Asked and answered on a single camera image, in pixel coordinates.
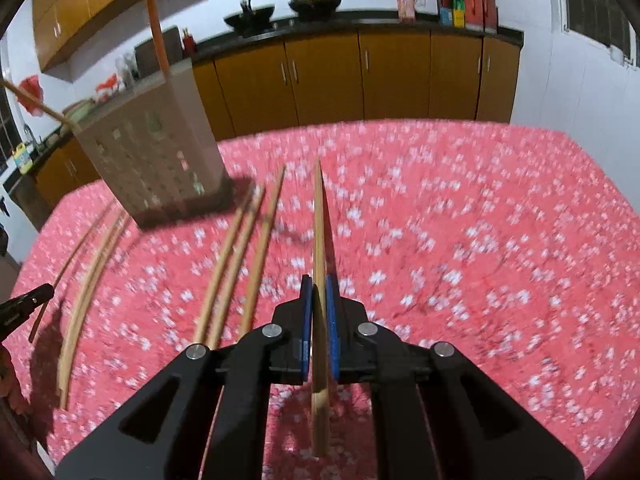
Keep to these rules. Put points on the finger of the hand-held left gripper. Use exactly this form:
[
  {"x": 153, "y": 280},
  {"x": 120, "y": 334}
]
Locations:
[{"x": 30, "y": 300}]

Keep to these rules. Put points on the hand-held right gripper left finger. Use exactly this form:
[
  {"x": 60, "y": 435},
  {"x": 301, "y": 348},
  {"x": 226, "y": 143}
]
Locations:
[{"x": 306, "y": 310}]

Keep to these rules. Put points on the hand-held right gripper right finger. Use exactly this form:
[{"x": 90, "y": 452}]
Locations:
[{"x": 333, "y": 310}]

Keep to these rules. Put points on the light wooden chopstick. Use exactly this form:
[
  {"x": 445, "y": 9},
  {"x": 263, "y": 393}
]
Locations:
[
  {"x": 71, "y": 320},
  {"x": 75, "y": 250},
  {"x": 81, "y": 310},
  {"x": 318, "y": 220},
  {"x": 35, "y": 101}
]

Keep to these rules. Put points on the reddish wooden chopstick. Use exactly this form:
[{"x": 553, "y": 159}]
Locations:
[
  {"x": 237, "y": 265},
  {"x": 221, "y": 265},
  {"x": 260, "y": 265},
  {"x": 154, "y": 20}
]

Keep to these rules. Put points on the beige perforated chopstick holder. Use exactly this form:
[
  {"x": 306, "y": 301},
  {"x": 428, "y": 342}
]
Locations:
[{"x": 150, "y": 160}]

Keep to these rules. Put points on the black wok with utensils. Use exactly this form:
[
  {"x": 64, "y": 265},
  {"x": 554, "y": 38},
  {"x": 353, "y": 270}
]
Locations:
[{"x": 250, "y": 17}]

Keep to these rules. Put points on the red floral tablecloth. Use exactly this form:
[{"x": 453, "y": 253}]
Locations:
[{"x": 450, "y": 235}]

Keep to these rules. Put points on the yellow bottle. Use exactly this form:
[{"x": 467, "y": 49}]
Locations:
[{"x": 22, "y": 160}]

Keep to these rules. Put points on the metal faucet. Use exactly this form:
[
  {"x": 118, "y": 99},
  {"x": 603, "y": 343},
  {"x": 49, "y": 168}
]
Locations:
[{"x": 27, "y": 132}]

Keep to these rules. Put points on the green basin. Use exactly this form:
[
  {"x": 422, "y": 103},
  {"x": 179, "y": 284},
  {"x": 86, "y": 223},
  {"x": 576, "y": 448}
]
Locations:
[{"x": 82, "y": 107}]

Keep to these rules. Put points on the hanging red plastic bag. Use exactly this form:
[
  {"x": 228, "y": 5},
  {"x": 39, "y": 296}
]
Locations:
[{"x": 32, "y": 85}]

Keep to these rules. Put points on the red and white bag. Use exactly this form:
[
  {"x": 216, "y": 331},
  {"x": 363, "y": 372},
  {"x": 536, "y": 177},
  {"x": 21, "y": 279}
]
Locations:
[{"x": 107, "y": 84}]

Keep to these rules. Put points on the yellow wooden base cabinets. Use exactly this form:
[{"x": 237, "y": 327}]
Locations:
[{"x": 325, "y": 75}]

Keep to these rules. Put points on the clear jar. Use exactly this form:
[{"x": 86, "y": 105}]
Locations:
[{"x": 126, "y": 70}]

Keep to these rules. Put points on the dark cutting board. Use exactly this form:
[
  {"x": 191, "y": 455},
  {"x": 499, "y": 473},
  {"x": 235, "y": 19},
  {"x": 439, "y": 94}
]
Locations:
[{"x": 147, "y": 55}]

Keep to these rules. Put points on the red bottle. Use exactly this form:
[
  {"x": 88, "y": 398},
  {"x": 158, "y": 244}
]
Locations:
[{"x": 189, "y": 44}]

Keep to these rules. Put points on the black kitchen countertop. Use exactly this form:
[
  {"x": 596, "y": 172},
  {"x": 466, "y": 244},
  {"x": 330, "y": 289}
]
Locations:
[{"x": 380, "y": 20}]

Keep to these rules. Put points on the black wok with lid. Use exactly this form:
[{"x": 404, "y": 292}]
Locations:
[{"x": 315, "y": 5}]

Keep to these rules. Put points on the pink packet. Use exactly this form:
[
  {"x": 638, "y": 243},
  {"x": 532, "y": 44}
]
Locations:
[{"x": 406, "y": 7}]

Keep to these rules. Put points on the green yellow box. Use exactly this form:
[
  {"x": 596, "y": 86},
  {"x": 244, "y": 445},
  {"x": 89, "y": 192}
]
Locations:
[{"x": 459, "y": 15}]

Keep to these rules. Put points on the red plastic bags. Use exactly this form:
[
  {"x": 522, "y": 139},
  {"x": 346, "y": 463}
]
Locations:
[{"x": 475, "y": 2}]

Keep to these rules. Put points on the barred window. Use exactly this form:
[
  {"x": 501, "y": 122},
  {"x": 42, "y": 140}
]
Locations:
[{"x": 590, "y": 5}]

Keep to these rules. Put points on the yellow wooden wall cabinets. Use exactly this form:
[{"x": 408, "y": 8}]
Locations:
[{"x": 75, "y": 5}]

